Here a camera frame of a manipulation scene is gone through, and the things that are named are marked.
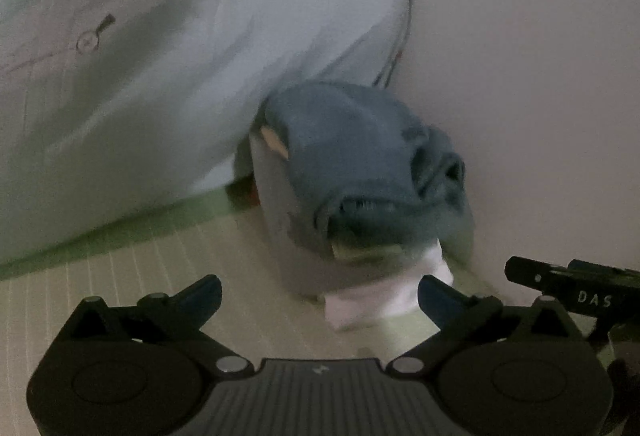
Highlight pale printed bed sheet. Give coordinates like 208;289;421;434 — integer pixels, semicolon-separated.
0;0;414;268

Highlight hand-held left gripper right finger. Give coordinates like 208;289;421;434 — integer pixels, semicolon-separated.
385;274;583;375

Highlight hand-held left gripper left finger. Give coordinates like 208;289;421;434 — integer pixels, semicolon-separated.
60;273;252;375

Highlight blue denim jeans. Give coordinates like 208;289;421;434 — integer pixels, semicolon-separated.
260;81;474;263

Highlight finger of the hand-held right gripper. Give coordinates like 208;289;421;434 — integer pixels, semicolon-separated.
504;256;576;301

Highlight white folded cloth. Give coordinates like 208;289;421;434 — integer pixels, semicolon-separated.
322;238;457;333

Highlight grey folded cloth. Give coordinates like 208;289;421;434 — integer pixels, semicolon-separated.
249;133;433;303

